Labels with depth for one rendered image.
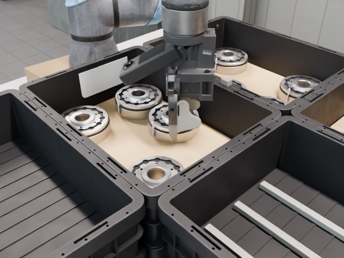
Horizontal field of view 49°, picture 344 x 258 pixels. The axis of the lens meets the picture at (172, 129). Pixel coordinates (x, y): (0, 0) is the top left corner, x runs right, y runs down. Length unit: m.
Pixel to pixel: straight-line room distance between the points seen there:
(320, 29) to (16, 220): 2.52
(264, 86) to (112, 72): 0.37
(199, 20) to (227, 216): 0.31
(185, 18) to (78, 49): 0.54
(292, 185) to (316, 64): 0.37
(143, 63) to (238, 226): 0.30
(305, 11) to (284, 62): 1.92
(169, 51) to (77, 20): 0.47
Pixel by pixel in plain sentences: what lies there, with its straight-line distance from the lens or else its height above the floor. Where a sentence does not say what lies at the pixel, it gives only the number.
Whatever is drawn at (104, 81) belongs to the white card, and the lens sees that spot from 0.85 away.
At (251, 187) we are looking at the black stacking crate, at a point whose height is 0.83.
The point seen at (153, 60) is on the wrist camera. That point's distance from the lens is 0.64.
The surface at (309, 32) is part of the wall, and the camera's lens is 2.92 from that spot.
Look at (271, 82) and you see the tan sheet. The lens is 0.97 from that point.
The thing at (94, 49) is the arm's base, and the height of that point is 0.86.
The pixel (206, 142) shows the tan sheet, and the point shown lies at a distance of 0.74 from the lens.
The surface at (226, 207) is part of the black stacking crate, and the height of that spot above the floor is 0.83.
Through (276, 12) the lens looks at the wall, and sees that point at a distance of 3.02.
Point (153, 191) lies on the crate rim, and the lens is 0.49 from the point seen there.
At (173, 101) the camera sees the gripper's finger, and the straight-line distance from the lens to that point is 0.64.
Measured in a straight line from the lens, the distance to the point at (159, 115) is 0.75.
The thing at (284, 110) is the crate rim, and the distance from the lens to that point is 0.68.
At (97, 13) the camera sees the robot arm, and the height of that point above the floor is 0.95.
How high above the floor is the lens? 1.28
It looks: 35 degrees down
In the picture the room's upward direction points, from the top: straight up
